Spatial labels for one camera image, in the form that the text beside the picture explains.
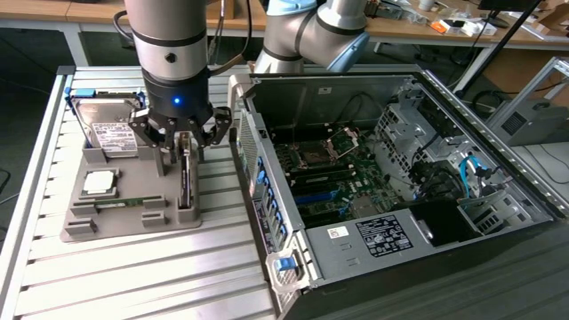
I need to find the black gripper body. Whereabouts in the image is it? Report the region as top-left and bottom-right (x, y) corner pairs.
(141, 68), (214, 123)

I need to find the graphics card with metal bracket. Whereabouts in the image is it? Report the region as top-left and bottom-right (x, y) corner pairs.
(175, 131), (199, 211)

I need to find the hard disk in blue caddy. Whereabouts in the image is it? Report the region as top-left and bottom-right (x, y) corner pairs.
(63, 87), (150, 159)

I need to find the grey plastic parts rack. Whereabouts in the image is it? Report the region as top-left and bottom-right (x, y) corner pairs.
(59, 112), (205, 243)

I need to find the silver CPU chip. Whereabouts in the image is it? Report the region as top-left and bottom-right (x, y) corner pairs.
(81, 171), (119, 197)

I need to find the green RAM stick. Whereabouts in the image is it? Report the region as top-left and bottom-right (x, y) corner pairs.
(73, 197), (163, 208)

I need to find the open grey PC case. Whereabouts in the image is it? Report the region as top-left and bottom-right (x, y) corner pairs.
(225, 65), (569, 320)

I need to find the CPU socket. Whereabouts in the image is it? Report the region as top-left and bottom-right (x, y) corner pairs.
(295, 141), (333, 167)

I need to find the brown cardboard box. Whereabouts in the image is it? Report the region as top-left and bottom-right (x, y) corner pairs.
(536, 3), (569, 33)
(206, 0), (235, 19)

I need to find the black installed RAM stick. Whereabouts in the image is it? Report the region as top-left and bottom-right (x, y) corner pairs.
(287, 168), (353, 187)

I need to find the metal socket cover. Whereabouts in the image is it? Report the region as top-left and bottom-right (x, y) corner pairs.
(323, 128), (361, 157)

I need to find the blue expansion slot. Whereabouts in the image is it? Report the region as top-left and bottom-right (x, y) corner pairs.
(293, 189), (338, 206)

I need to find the green motherboard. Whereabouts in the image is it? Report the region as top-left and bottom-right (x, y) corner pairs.
(273, 128), (401, 227)

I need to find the perforated metal drive cage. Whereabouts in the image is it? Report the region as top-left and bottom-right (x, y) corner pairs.
(373, 83), (452, 174)

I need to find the grey power supply unit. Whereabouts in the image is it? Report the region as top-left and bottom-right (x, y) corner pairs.
(303, 209), (434, 281)

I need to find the grey metal electronics box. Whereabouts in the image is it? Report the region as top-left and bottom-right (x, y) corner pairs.
(367, 0), (405, 19)

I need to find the small white box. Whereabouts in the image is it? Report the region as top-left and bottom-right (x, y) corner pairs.
(460, 21), (498, 37)

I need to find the grey metal disk bay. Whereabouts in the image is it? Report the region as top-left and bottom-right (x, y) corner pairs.
(456, 191), (534, 236)

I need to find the black tripod pole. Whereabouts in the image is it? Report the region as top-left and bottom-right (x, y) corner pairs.
(451, 0), (546, 96)

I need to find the brown cardboard panel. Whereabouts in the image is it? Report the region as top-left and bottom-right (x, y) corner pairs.
(482, 49), (554, 97)

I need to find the black monitor with stand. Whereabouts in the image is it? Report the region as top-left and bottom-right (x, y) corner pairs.
(476, 0), (540, 29)

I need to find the grey computer tower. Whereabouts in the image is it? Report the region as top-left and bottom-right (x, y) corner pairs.
(486, 98), (569, 147)

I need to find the wooden desk white frame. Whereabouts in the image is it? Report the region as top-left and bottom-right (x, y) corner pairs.
(366, 0), (569, 67)
(0, 0), (267, 66)

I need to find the black wire bundle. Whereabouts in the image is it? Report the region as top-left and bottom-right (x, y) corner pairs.
(406, 159), (460, 203)

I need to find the light blue SATA wire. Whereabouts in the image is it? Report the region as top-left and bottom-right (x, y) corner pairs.
(458, 155), (484, 201)

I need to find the black coiled cable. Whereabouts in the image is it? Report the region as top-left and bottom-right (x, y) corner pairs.
(470, 89), (507, 116)

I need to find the aluminium profile frame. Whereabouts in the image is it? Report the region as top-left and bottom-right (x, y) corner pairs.
(516, 55), (569, 104)

